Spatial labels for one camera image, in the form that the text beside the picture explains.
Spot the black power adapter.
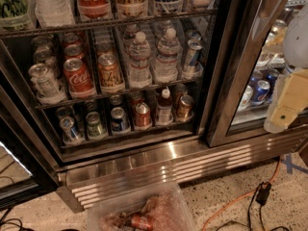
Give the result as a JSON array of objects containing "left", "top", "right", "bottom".
[{"left": 256, "top": 182, "right": 271, "bottom": 206}]

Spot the blue silver can bottom left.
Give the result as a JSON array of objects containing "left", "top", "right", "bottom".
[{"left": 60, "top": 116, "right": 84, "bottom": 144}]

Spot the red Coca-Cola can in bin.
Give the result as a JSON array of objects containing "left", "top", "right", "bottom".
[{"left": 130, "top": 214, "right": 154, "bottom": 231}]

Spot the blue Pepsi can left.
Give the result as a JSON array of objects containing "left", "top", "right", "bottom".
[{"left": 251, "top": 80, "right": 270, "bottom": 105}]

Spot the orange extension cable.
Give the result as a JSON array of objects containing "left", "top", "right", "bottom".
[{"left": 201, "top": 156, "right": 283, "bottom": 231}]

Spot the brown drink bottle white cap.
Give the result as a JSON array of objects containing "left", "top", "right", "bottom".
[{"left": 155, "top": 89, "right": 172, "bottom": 125}]

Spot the blue pepsi can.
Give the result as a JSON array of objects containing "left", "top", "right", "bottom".
[
  {"left": 266, "top": 68, "right": 280, "bottom": 97},
  {"left": 251, "top": 80, "right": 270, "bottom": 105}
]

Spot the white can right compartment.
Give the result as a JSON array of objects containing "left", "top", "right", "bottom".
[{"left": 238, "top": 85, "right": 253, "bottom": 111}]

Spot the green can bottom shelf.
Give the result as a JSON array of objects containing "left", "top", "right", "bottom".
[{"left": 86, "top": 112, "right": 108, "bottom": 141}]

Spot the open glass fridge door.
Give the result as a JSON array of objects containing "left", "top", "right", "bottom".
[{"left": 0, "top": 87, "right": 59, "bottom": 211}]

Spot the silver blue energy drink can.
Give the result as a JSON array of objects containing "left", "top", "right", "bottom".
[{"left": 182, "top": 38, "right": 203, "bottom": 79}]

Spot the red Coca-Cola can middle front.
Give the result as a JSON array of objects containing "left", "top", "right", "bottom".
[{"left": 64, "top": 58, "right": 95, "bottom": 98}]

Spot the clear water bottle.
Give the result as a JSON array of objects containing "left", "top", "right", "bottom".
[
  {"left": 154, "top": 28, "right": 181, "bottom": 83},
  {"left": 128, "top": 32, "right": 151, "bottom": 88}
]

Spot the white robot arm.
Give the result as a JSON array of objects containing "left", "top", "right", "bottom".
[{"left": 264, "top": 5, "right": 308, "bottom": 133}]

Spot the orange can middle shelf front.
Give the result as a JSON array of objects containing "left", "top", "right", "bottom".
[{"left": 98, "top": 55, "right": 125, "bottom": 93}]

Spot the green La Croix can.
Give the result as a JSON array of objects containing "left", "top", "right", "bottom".
[{"left": 0, "top": 0, "right": 36, "bottom": 31}]

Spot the red Coca-Cola can top shelf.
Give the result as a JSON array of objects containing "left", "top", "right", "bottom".
[{"left": 77, "top": 0, "right": 109, "bottom": 19}]

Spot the closed glass fridge door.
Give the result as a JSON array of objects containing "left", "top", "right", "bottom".
[{"left": 206, "top": 0, "right": 308, "bottom": 148}]

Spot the clear water bottle left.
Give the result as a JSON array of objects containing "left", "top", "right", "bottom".
[{"left": 128, "top": 32, "right": 151, "bottom": 88}]

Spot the silver can shelf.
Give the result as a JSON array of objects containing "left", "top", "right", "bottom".
[
  {"left": 34, "top": 51, "right": 60, "bottom": 77},
  {"left": 28, "top": 64, "right": 66, "bottom": 105}
]

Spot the gold brown can top shelf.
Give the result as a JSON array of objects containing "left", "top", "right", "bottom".
[{"left": 116, "top": 0, "right": 147, "bottom": 18}]

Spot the blue Pepsi can right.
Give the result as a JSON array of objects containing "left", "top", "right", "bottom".
[{"left": 266, "top": 68, "right": 280, "bottom": 97}]

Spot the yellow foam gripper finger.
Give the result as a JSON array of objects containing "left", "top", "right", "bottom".
[{"left": 269, "top": 68, "right": 308, "bottom": 129}]

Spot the copper can bottom shelf right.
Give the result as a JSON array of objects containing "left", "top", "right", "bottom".
[{"left": 176, "top": 94, "right": 193, "bottom": 119}]

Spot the clear plastic bin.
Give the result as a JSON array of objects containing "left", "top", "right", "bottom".
[{"left": 87, "top": 182, "right": 195, "bottom": 231}]

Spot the red can bottom shelf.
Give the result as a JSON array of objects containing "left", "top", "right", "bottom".
[{"left": 135, "top": 102, "right": 152, "bottom": 130}]

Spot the dark blue can bottom shelf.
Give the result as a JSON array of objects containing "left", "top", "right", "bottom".
[{"left": 111, "top": 107, "right": 131, "bottom": 134}]

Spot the silver can middle shelf front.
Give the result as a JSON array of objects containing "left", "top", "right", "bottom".
[{"left": 28, "top": 64, "right": 66, "bottom": 105}]

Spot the clear water bottle right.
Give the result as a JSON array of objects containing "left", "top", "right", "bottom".
[{"left": 154, "top": 28, "right": 181, "bottom": 83}]

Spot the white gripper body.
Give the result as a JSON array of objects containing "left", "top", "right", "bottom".
[{"left": 264, "top": 70, "right": 308, "bottom": 133}]

